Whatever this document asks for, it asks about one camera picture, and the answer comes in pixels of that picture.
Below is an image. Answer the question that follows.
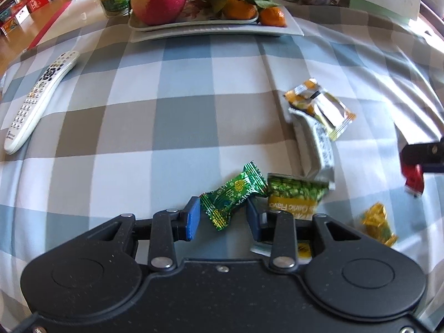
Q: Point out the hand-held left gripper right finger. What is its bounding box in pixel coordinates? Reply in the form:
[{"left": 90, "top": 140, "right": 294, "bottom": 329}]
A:
[{"left": 246, "top": 199, "right": 363, "bottom": 274}]

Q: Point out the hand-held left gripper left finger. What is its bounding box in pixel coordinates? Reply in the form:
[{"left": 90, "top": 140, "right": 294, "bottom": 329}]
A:
[{"left": 91, "top": 196, "right": 201, "bottom": 273}]

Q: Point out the red snack packet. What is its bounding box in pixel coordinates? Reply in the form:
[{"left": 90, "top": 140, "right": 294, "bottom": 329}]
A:
[{"left": 402, "top": 165, "right": 425, "bottom": 196}]

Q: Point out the green candy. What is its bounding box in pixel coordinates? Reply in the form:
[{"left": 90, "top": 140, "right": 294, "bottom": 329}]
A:
[{"left": 200, "top": 161, "right": 268, "bottom": 232}]

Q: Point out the green pea snack packet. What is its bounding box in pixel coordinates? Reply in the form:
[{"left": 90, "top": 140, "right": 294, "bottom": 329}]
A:
[{"left": 250, "top": 172, "right": 336, "bottom": 259}]

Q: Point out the gold candy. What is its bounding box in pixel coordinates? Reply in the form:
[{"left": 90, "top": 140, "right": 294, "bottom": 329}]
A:
[{"left": 361, "top": 203, "right": 399, "bottom": 247}]

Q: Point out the white long snack packet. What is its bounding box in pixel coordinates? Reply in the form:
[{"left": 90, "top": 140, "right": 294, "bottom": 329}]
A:
[{"left": 289, "top": 107, "right": 335, "bottom": 181}]

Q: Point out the silver orange snack packet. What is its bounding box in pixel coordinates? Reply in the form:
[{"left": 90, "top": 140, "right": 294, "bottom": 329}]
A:
[{"left": 312, "top": 88, "right": 357, "bottom": 142}]

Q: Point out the checked tablecloth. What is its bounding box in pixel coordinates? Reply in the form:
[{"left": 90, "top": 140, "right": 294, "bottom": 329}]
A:
[{"left": 0, "top": 5, "right": 444, "bottom": 333}]

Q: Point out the white rectangular plate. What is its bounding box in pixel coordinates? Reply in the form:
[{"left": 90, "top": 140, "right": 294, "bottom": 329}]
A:
[{"left": 131, "top": 5, "right": 305, "bottom": 44}]

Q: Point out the patterned shallow plate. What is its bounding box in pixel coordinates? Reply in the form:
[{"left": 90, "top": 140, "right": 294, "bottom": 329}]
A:
[{"left": 128, "top": 5, "right": 260, "bottom": 31}]

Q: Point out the white remote control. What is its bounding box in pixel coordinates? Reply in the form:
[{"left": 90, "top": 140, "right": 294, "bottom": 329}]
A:
[{"left": 3, "top": 50, "right": 80, "bottom": 155}]

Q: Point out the white mat red border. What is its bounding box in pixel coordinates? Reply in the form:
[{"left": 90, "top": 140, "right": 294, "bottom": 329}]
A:
[{"left": 27, "top": 0, "right": 108, "bottom": 50}]

